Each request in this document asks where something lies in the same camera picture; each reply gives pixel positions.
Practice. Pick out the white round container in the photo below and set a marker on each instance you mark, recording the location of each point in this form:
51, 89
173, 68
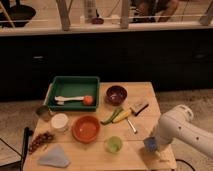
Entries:
59, 122

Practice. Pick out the black round stool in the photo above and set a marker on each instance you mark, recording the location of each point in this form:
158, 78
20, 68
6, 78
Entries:
19, 14

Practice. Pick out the green plastic cup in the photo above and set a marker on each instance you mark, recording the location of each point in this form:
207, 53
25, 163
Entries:
113, 144

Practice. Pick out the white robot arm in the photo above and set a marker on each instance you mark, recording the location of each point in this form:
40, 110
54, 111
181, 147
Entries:
176, 123

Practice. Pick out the wooden scrub brush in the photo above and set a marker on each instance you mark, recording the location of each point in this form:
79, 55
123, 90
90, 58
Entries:
138, 106

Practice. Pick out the orange ball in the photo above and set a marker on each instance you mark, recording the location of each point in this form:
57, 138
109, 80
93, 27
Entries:
88, 100

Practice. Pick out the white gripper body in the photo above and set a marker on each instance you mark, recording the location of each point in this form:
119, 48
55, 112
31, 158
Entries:
162, 151

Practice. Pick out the yellow corn cob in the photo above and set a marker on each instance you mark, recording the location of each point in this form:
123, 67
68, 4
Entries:
122, 116

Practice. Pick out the metal utensil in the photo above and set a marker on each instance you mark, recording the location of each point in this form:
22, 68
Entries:
132, 126

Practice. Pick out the white toy bone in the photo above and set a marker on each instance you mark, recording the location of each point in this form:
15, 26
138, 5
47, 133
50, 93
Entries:
60, 100

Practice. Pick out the dark purple bowl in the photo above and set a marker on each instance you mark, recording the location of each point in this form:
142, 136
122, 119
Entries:
115, 95

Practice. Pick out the green plastic tray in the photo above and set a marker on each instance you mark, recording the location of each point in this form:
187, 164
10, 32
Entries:
72, 86

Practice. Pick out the small metal cup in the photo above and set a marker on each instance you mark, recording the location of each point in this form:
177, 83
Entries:
44, 113

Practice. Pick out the light blue cloth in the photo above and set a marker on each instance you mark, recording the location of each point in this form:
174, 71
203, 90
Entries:
55, 157

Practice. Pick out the red grape bunch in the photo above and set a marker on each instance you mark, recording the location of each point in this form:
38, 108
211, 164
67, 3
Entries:
40, 140

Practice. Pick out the seated person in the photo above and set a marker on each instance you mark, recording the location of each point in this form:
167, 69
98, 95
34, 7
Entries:
147, 9

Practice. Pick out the dark red object on ledge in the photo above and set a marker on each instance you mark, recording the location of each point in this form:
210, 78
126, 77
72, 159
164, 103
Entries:
97, 20

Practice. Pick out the red orange bowl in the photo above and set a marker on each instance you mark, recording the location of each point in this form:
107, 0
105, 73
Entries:
85, 129

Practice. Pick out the black chair frame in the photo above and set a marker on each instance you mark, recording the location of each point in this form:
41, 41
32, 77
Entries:
26, 135

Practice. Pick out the blue sponge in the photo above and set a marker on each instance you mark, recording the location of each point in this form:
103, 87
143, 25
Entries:
150, 144

